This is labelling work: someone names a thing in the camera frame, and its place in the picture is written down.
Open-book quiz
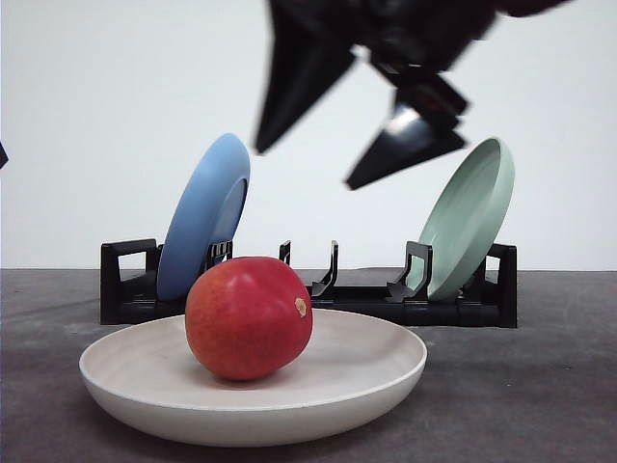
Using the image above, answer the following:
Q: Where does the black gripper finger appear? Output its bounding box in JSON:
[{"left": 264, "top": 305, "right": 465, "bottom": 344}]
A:
[{"left": 0, "top": 142, "right": 9, "bottom": 169}]

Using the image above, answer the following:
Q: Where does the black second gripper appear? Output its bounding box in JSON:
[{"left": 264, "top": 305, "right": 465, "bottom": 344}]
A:
[{"left": 255, "top": 0, "right": 575, "bottom": 190}]

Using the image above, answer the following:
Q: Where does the red pomegranate fruit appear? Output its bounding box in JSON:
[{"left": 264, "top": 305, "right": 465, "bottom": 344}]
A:
[{"left": 185, "top": 257, "right": 313, "bottom": 381}]

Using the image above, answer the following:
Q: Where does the white plate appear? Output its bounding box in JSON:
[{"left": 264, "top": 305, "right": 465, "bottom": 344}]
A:
[{"left": 79, "top": 310, "right": 428, "bottom": 447}]

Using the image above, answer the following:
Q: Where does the green plate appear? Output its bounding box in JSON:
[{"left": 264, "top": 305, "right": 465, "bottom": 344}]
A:
[{"left": 408, "top": 138, "right": 515, "bottom": 302}]

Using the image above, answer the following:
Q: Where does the blue plate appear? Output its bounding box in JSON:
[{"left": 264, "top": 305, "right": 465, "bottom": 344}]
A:
[{"left": 157, "top": 133, "right": 252, "bottom": 302}]

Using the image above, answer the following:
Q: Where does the black plastic dish rack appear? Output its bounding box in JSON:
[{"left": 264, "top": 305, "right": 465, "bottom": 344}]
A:
[{"left": 101, "top": 238, "right": 518, "bottom": 327}]

